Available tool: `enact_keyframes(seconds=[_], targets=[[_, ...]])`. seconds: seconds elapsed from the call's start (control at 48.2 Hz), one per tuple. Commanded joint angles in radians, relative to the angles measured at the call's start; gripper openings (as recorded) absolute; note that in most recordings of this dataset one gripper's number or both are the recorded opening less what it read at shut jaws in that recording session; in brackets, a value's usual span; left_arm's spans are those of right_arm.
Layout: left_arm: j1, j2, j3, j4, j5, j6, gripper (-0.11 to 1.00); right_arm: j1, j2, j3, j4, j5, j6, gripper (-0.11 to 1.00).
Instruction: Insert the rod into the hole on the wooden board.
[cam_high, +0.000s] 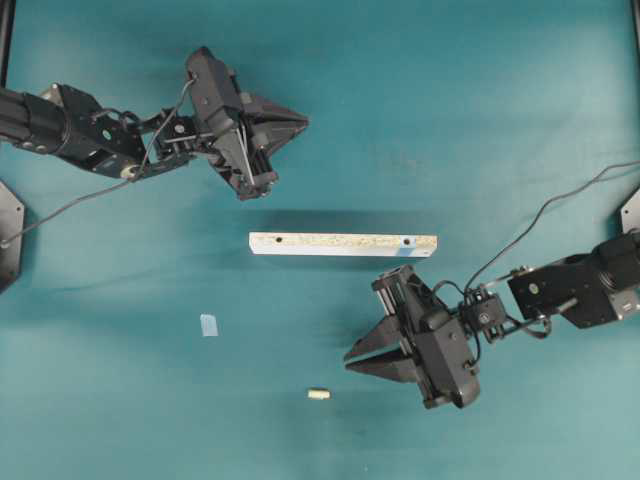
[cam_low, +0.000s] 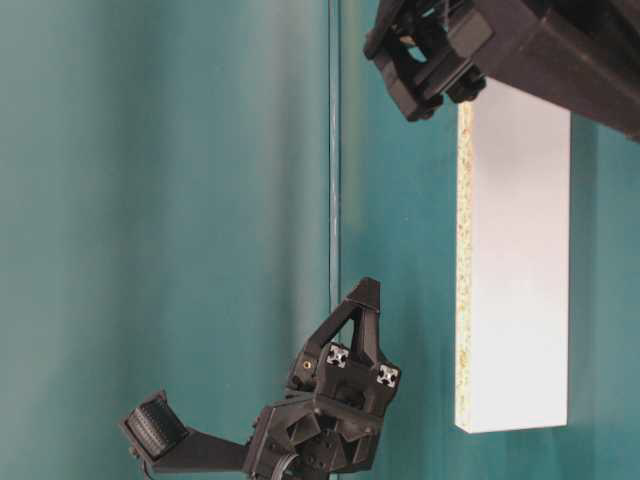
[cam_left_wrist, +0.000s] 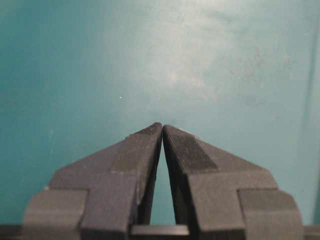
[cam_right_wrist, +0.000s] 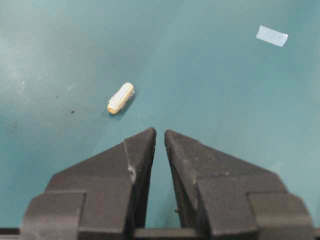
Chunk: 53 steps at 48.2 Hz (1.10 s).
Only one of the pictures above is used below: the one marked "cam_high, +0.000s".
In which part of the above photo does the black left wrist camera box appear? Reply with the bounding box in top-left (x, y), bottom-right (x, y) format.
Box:
top-left (186, 47), bottom-right (242, 137)

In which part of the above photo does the black frame post right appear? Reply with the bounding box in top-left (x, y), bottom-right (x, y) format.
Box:
top-left (628, 0), bottom-right (640, 57)

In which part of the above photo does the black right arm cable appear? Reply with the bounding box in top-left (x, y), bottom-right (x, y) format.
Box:
top-left (462, 160), bottom-right (640, 296)

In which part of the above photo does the white wooden board with holes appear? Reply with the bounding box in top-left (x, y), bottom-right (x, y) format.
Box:
top-left (248, 232), bottom-right (438, 258)

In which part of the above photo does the black frame post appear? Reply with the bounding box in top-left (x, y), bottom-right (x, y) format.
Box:
top-left (0, 0), bottom-right (16, 88)
top-left (628, 0), bottom-right (640, 57)

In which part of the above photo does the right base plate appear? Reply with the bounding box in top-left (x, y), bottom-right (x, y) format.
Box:
top-left (620, 189), bottom-right (640, 233)

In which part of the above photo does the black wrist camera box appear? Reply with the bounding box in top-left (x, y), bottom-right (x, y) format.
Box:
top-left (414, 307), bottom-right (480, 409)
top-left (186, 47), bottom-right (242, 137)

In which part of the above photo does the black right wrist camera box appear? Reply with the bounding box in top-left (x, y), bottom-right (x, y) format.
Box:
top-left (414, 307), bottom-right (480, 409)

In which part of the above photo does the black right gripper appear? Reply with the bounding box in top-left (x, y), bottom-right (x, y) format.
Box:
top-left (343, 265), bottom-right (450, 388)

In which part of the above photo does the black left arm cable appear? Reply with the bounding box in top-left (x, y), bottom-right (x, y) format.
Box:
top-left (0, 77), bottom-right (196, 249)

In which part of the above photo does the small wooden dowel rod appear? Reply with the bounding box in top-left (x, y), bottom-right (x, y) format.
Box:
top-left (307, 388), bottom-right (332, 401)

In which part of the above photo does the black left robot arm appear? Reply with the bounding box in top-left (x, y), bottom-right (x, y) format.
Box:
top-left (1, 84), bottom-right (309, 200)

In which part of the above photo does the blue tape marker left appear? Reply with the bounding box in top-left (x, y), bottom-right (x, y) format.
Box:
top-left (200, 314), bottom-right (219, 337)

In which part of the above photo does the black frame post left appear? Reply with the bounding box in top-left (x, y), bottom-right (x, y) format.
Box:
top-left (0, 0), bottom-right (16, 88)

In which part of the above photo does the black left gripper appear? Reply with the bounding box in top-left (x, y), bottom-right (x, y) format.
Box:
top-left (197, 92), bottom-right (309, 201)

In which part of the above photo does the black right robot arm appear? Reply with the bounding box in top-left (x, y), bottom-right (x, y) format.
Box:
top-left (344, 231), bottom-right (639, 408)

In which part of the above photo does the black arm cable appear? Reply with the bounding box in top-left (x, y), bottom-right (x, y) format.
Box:
top-left (462, 160), bottom-right (640, 296)
top-left (0, 77), bottom-right (196, 249)

